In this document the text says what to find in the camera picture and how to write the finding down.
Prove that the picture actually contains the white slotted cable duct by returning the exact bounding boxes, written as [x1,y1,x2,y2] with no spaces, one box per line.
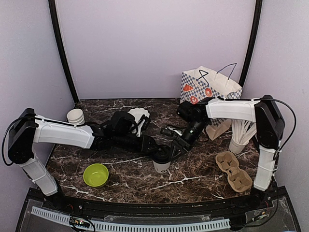
[30,206,230,232]

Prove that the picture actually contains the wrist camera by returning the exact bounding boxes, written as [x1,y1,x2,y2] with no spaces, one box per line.
[110,111,135,134]
[177,101,194,122]

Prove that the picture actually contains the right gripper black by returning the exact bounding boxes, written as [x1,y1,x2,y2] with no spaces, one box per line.
[169,119,208,161]

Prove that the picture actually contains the white paper coffee cup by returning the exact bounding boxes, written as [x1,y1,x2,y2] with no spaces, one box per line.
[153,160,171,174]

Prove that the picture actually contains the green bowl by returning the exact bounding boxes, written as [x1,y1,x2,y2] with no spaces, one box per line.
[83,163,109,188]

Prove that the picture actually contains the right black corner post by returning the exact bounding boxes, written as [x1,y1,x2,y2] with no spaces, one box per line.
[239,0,263,87]

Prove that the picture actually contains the black front rail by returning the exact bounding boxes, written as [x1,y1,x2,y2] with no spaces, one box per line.
[26,187,288,222]

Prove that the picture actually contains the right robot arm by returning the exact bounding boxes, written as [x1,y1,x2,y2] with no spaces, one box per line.
[169,95,286,191]

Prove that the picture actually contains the patterned paper takeout bag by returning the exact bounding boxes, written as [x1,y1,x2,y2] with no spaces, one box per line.
[179,63,243,141]

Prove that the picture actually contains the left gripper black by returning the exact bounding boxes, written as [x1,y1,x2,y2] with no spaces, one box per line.
[113,133,157,155]

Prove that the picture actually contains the bundle of white wrapped straws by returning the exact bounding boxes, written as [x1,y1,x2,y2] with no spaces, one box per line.
[231,119,257,145]

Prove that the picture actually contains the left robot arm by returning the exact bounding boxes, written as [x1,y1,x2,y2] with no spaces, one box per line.
[1,108,169,211]

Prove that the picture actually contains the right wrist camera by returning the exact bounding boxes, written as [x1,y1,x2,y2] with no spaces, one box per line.
[177,101,194,122]

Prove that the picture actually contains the left black corner post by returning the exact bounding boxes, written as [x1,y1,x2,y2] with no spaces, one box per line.
[48,0,79,104]

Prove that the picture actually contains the black corner post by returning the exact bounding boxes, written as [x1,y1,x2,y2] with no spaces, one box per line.
[48,0,79,104]
[239,0,263,87]

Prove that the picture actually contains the white fluted ceramic bowl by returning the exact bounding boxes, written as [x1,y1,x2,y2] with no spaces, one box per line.
[128,107,150,126]

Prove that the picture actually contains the brown cardboard cup carrier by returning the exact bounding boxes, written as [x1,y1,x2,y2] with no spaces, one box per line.
[215,151,253,193]

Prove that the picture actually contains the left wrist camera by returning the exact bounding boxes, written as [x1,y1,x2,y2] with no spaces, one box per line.
[110,111,135,134]

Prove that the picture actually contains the stack of white paper cups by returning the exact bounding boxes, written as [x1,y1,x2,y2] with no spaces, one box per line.
[67,109,85,125]

